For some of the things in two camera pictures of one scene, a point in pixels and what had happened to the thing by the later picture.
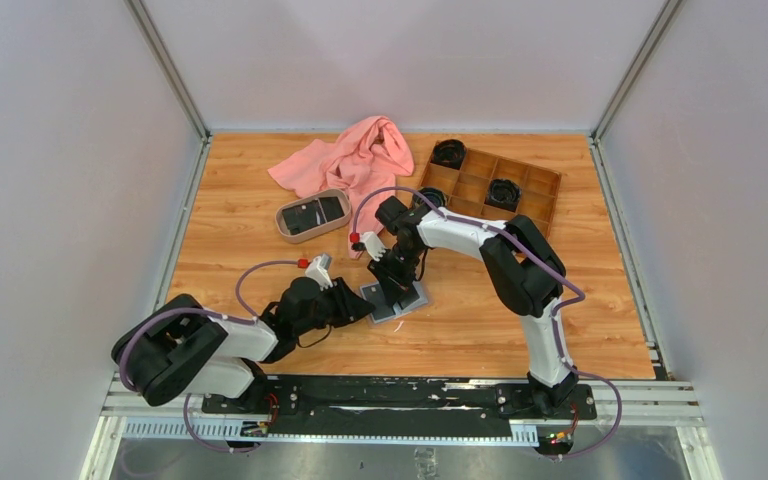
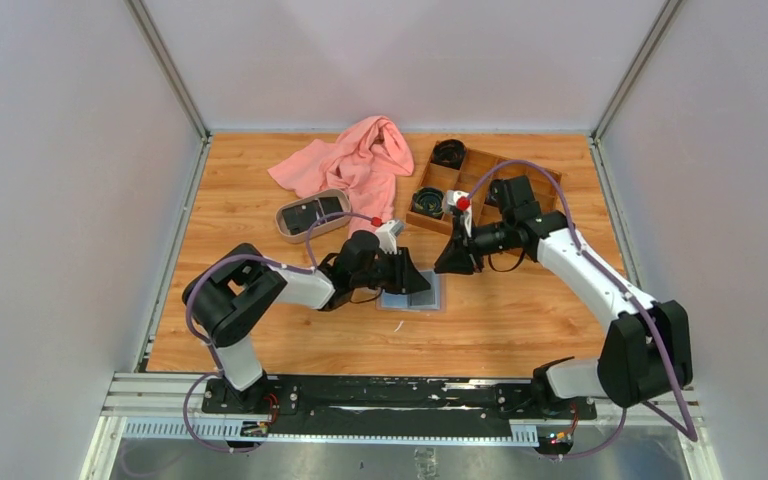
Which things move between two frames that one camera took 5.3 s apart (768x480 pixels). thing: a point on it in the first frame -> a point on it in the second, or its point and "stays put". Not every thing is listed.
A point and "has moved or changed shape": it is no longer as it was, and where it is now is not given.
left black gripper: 349,306 -> 410,278
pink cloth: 366,155 stays put
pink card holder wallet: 413,298 has moved or changed shape
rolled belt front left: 434,195 stays put
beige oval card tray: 313,215 stays put
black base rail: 391,409 stays put
